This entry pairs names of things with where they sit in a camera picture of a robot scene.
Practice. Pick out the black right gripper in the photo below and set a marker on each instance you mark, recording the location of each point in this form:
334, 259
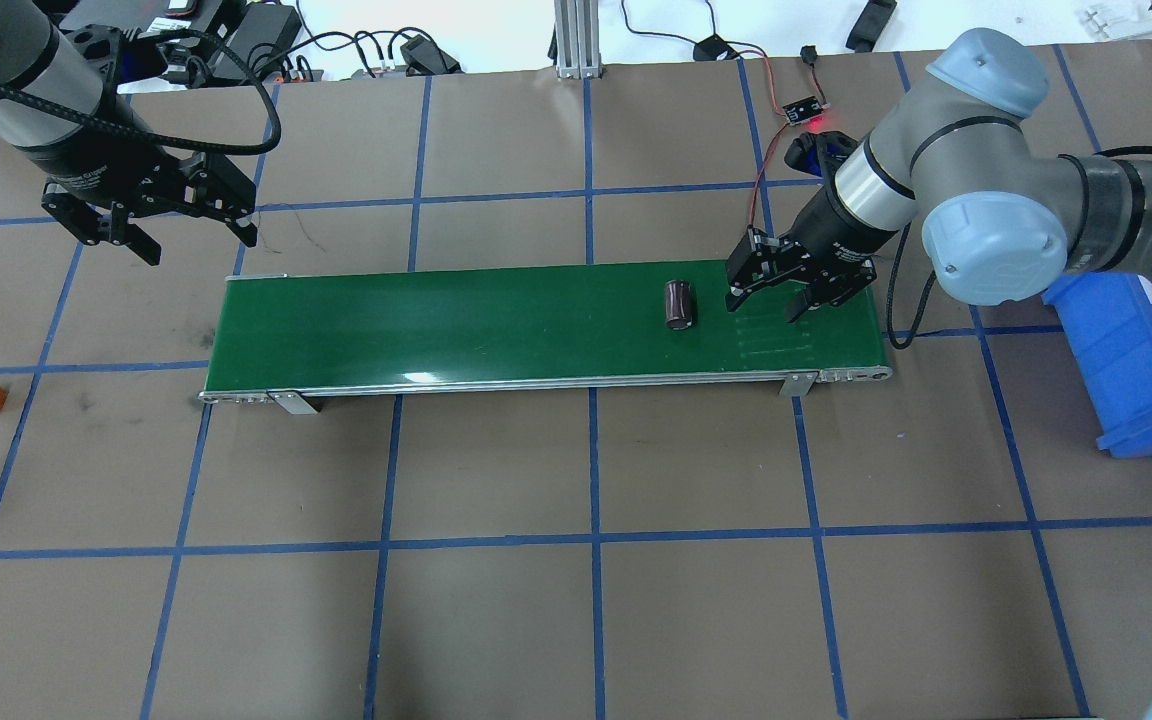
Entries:
829, 231

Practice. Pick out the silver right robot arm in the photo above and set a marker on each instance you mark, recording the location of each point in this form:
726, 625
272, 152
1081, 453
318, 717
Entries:
999, 224

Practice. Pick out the green conveyor belt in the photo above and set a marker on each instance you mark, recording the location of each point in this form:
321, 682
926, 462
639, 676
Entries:
293, 338

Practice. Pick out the dark cylindrical capacitor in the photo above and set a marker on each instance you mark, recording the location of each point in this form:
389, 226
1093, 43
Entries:
679, 303

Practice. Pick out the black power adapter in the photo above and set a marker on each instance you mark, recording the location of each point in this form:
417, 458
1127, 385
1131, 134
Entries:
869, 26

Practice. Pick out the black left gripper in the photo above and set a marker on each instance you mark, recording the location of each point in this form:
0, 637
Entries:
78, 159

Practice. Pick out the aluminium frame post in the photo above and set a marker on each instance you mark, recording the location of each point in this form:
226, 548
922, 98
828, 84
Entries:
577, 53

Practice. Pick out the blue plastic bin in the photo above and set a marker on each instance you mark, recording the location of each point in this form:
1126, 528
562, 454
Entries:
1107, 318

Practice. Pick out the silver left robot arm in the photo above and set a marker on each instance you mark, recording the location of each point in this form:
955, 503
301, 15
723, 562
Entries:
103, 166

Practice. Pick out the red lit sensor board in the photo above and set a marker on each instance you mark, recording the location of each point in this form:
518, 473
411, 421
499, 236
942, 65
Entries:
804, 111

